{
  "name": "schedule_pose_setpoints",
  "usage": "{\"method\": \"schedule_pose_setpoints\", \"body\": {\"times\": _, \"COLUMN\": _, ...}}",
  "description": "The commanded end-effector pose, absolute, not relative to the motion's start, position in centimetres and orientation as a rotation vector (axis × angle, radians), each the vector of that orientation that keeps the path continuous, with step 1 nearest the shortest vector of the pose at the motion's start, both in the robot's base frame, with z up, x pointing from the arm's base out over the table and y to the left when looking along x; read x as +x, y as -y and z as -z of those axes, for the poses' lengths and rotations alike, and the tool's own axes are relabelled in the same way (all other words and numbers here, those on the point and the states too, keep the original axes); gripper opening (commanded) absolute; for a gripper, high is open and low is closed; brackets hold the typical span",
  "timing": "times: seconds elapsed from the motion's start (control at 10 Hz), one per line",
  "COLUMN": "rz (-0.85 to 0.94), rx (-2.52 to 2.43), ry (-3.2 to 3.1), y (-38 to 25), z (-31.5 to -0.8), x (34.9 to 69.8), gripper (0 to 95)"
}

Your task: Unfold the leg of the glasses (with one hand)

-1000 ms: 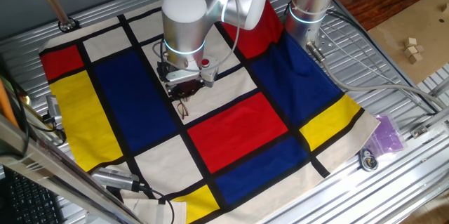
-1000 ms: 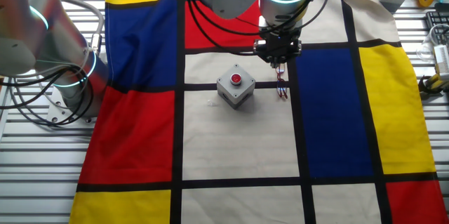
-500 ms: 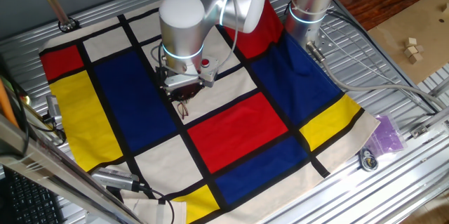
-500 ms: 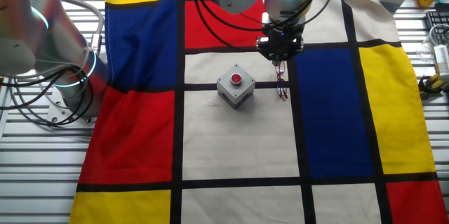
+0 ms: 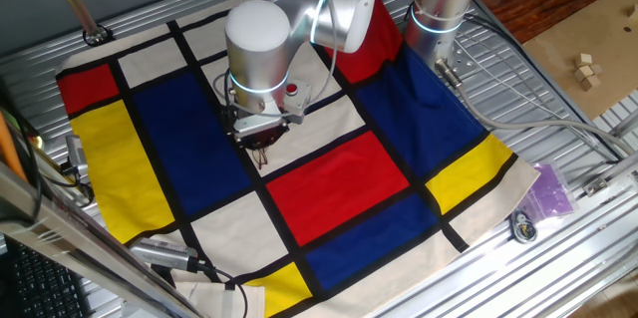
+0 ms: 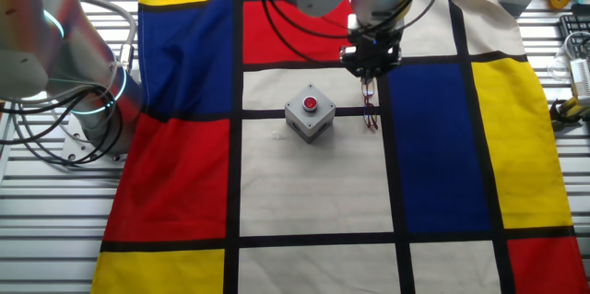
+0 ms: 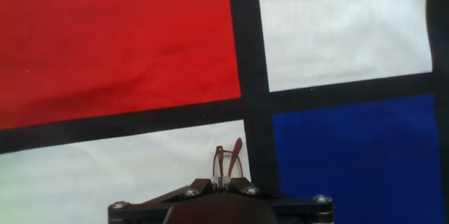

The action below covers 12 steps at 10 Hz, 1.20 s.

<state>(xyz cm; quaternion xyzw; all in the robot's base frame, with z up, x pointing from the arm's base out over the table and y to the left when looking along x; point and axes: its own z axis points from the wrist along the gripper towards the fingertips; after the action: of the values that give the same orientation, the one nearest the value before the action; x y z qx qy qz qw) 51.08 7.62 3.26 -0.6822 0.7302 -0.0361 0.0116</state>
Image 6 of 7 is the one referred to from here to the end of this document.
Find silver depth camera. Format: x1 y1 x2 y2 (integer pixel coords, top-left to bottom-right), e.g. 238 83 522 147
339 44 360 64

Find thick grey hose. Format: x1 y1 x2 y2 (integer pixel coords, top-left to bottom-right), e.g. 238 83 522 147
73 0 139 74

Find black keyboard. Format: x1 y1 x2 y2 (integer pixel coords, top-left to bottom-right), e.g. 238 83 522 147
559 13 590 61

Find grey box with red button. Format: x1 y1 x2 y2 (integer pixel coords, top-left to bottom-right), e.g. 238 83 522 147
284 83 336 145

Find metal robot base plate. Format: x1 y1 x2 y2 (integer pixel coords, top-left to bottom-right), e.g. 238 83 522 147
59 116 130 167

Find colour-block patterned cloth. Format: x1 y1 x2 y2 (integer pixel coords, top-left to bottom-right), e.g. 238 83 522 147
90 0 590 294

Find red thin-framed glasses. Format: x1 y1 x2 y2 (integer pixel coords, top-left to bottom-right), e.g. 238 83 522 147
360 79 381 132

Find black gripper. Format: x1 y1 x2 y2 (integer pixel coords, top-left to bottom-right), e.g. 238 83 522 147
343 37 402 86

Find white ribbed device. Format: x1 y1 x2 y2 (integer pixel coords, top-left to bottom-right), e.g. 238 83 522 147
570 57 590 107

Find yellow and black tool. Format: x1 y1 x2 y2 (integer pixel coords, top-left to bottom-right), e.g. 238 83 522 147
549 95 590 125

